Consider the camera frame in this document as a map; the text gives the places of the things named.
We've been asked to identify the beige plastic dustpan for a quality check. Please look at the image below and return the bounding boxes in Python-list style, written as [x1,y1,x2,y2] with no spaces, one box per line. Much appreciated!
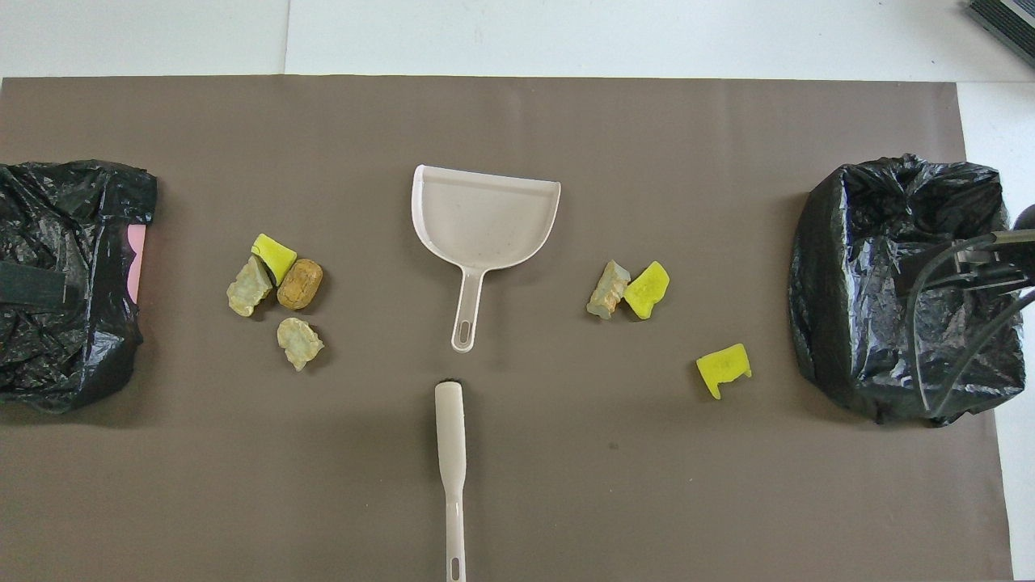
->
[411,164,562,354]

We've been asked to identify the pale ridged bread piece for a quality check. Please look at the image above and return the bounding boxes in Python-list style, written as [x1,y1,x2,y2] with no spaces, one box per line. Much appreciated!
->
[586,259,632,321]
[277,317,326,373]

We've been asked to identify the yellow sponge piece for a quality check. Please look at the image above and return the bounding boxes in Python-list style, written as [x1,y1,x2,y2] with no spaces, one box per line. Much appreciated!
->
[695,343,753,401]
[251,233,298,286]
[623,260,671,321]

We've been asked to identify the beige hand brush black bristles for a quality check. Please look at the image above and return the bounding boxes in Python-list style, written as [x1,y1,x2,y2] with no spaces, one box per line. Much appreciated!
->
[434,381,468,582]

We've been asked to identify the brown bread roll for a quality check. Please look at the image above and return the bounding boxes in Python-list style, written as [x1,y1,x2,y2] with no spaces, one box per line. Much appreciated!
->
[277,258,324,311]

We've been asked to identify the pale bread chunk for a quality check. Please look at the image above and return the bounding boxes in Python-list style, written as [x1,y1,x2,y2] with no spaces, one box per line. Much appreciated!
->
[226,255,274,318]

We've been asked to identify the pink plastic bin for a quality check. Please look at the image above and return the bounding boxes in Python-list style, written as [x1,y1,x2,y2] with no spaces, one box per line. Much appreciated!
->
[125,224,148,302]

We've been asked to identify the black trash bag pink bin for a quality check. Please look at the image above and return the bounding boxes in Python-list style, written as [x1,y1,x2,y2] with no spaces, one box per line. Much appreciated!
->
[0,159,158,415]

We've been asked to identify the brown paper table mat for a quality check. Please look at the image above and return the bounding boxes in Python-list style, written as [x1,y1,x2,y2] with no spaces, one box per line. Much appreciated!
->
[0,75,1016,582]

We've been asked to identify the dark ridged device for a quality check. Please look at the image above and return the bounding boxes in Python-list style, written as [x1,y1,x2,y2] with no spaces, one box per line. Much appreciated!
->
[965,0,1035,67]

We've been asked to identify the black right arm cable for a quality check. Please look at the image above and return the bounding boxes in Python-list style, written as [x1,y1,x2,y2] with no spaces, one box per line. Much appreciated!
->
[904,233,1035,415]

